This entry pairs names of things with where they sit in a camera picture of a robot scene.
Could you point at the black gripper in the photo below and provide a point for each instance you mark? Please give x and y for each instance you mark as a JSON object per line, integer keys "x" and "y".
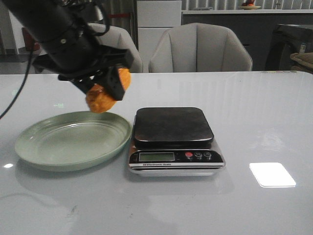
{"x": 102, "y": 71}

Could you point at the orange corn cob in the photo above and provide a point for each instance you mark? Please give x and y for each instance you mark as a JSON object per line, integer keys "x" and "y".
{"x": 99, "y": 100}

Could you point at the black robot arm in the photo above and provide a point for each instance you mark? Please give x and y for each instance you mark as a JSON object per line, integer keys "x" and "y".
{"x": 71, "y": 45}

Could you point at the left grey armchair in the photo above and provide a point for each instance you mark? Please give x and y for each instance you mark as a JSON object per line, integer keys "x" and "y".
{"x": 119, "y": 38}

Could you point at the grey armchair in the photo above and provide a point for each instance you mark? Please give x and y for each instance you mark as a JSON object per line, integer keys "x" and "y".
{"x": 119, "y": 38}
{"x": 199, "y": 47}

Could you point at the light green plate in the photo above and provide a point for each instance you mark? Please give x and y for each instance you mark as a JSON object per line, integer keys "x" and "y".
{"x": 73, "y": 141}

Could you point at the white drawer cabinet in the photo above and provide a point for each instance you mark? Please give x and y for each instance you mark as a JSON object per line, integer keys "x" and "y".
{"x": 153, "y": 18}

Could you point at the silver digital kitchen scale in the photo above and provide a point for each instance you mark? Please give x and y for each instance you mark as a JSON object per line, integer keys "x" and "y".
{"x": 173, "y": 141}

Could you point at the right grey armchair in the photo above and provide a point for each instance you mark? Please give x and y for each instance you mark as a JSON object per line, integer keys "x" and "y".
{"x": 199, "y": 47}

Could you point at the dark grey counter sideboard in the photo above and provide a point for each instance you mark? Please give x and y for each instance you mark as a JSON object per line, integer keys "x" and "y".
{"x": 253, "y": 27}

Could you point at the fruit bowl on counter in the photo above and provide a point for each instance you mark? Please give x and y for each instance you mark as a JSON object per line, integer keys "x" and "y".
{"x": 249, "y": 5}

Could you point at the black appliance at right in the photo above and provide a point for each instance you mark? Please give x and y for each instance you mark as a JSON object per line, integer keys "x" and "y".
{"x": 286, "y": 40}

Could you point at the brown cushion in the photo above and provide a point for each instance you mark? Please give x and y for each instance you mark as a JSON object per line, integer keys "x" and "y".
{"x": 302, "y": 62}

